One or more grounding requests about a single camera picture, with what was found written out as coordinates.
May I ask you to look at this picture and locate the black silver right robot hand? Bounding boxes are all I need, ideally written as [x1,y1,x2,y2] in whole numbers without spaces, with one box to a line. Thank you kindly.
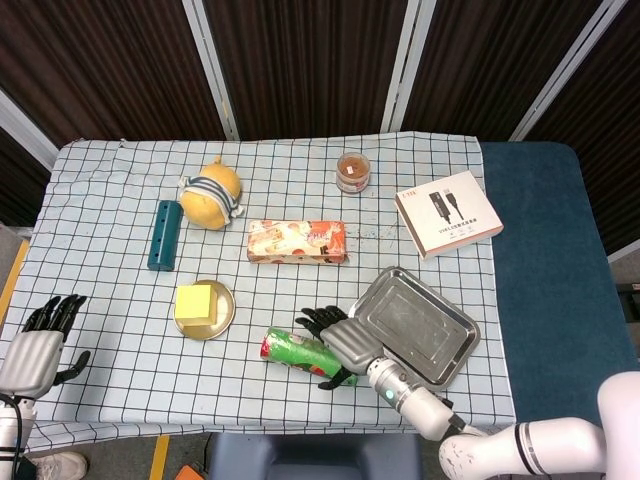
[294,303,384,391]

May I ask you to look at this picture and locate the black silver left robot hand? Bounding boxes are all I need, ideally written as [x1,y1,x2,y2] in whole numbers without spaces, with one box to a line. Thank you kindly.
[0,294,92,399]

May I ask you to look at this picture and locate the green snack can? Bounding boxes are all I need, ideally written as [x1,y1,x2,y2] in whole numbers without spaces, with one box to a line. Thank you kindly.
[259,326,360,389]

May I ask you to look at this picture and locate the yellow cube block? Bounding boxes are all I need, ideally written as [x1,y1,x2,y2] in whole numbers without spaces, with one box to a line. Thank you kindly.
[174,283,219,329]

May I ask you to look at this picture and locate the rectangular steel tray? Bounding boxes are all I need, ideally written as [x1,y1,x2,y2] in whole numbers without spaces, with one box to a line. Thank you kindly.
[349,265,482,392]

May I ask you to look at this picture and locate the white sneaker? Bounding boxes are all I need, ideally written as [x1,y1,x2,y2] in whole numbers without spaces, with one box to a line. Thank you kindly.
[29,452,90,480]

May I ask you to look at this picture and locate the orange printed snack box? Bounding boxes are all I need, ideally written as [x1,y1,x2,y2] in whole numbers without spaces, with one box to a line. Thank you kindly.
[246,219,351,266]

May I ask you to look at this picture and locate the white checkered tablecloth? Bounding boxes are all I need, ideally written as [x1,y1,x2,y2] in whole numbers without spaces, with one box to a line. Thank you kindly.
[0,130,518,454]

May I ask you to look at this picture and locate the dark blue chair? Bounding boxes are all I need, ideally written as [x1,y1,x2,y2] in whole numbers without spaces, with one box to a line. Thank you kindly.
[207,432,424,480]

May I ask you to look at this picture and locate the round steel plate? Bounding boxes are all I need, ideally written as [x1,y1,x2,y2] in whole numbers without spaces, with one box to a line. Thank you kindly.
[173,279,236,342]

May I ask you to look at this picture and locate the small clear jar brown contents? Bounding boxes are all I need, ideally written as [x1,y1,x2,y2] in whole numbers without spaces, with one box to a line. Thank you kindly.
[335,152,372,195]

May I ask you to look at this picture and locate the teal rectangular bar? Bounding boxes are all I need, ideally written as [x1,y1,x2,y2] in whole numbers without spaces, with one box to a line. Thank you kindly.
[146,199,183,273]

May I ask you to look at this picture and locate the yellow plush toy striped cloth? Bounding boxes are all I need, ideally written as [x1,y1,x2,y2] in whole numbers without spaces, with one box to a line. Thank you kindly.
[178,155,245,232]

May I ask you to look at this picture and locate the dark blue table pad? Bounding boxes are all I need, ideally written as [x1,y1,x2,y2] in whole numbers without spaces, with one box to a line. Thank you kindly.
[479,141,640,431]

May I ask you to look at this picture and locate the black device on floor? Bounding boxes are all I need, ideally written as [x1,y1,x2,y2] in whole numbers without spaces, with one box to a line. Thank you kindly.
[615,282,640,346]

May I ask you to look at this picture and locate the dark brown folding screen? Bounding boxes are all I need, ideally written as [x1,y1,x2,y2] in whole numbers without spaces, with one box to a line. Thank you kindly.
[0,0,640,261]

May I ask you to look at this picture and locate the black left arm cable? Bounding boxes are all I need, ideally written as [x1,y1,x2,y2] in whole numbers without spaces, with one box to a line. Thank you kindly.
[0,394,26,480]

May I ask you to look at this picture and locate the white usb cable box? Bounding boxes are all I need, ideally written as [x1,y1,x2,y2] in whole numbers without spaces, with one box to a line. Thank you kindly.
[394,169,505,261]

